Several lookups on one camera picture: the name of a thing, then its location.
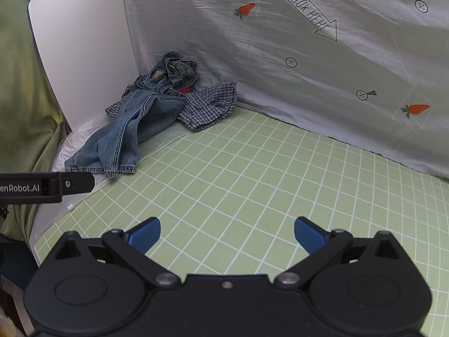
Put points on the carrot printed grey sheet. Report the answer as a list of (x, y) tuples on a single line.
[(280, 24)]

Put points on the blue denim jeans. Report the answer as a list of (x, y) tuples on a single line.
[(140, 119)]

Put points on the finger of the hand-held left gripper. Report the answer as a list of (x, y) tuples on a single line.
[(79, 183)]

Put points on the green cloth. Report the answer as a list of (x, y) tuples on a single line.
[(21, 94)]

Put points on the red garment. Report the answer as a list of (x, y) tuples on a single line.
[(187, 90)]

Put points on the clear plastic sheet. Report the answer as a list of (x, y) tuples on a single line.
[(70, 147)]

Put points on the blue plaid shirt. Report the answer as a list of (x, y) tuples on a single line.
[(207, 105)]

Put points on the white board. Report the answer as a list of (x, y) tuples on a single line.
[(80, 42)]

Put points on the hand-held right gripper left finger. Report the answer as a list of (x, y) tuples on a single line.
[(146, 234)]

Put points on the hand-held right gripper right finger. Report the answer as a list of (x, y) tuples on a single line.
[(308, 234)]

